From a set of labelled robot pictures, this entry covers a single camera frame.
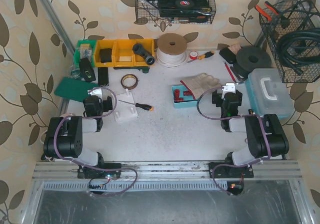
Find black aluminium extrusion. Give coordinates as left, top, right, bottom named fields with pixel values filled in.
left=97, top=67, right=109, bottom=86

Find yellow storage bin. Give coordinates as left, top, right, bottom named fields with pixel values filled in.
left=93, top=38, right=155, bottom=67

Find white peg base plate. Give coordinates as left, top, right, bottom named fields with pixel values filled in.
left=114, top=89, right=138, bottom=122

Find white cable spool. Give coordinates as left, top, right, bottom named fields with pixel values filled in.
left=156, top=33, right=188, bottom=68

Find black sanding block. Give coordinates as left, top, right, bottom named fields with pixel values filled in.
left=219, top=47, right=237, bottom=64

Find green pipe wrench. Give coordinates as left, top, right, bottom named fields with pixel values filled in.
left=114, top=66, right=150, bottom=74

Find yellow black screwdriver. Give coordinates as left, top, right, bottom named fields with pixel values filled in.
left=188, top=51, right=215, bottom=63

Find black digital meter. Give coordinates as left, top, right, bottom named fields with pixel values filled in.
left=79, top=58, right=96, bottom=82

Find black orange screwdriver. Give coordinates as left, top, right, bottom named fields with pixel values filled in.
left=120, top=100, right=153, bottom=111

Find brown tape roll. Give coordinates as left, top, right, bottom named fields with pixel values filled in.
left=120, top=74, right=139, bottom=90

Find green storage bin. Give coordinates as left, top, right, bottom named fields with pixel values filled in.
left=73, top=40, right=97, bottom=68

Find canvas work glove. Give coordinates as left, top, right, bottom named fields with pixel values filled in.
left=180, top=73, right=222, bottom=100

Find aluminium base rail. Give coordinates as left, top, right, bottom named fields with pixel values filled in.
left=32, top=160, right=303, bottom=192

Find top wire basket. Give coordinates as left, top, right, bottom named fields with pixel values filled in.
left=135, top=0, right=216, bottom=26

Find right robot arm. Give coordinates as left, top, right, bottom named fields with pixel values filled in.
left=208, top=91, right=289, bottom=179

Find red large spring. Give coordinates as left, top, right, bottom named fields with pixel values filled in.
left=174, top=89, right=180, bottom=99
left=183, top=91, right=193, bottom=96

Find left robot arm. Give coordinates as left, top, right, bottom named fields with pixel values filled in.
left=43, top=95, right=122, bottom=180

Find orange handled pliers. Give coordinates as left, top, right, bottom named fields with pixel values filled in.
left=254, top=1, right=280, bottom=22

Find red white tape roll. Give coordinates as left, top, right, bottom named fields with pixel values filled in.
left=189, top=51, right=198, bottom=60

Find black electrical tape roll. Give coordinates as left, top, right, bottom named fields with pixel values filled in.
left=175, top=0, right=195, bottom=10

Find teal clear toolbox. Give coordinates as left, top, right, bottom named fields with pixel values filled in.
left=245, top=68, right=294, bottom=120

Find wire basket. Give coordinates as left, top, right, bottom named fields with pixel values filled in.
left=259, top=0, right=320, bottom=83
left=135, top=0, right=216, bottom=26

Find grey pipe fitting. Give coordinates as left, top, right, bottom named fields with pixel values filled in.
left=132, top=43, right=155, bottom=65

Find black coiled hose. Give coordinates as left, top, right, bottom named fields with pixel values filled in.
left=276, top=27, right=320, bottom=75

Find teal plastic spring tray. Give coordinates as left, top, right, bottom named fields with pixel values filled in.
left=171, top=84, right=198, bottom=109

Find black spool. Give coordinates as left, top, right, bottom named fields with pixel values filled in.
left=233, top=46, right=272, bottom=78

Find right wire basket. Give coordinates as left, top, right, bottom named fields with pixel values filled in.
left=259, top=0, right=320, bottom=83

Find black box in bin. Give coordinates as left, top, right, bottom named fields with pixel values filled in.
left=99, top=48, right=112, bottom=63

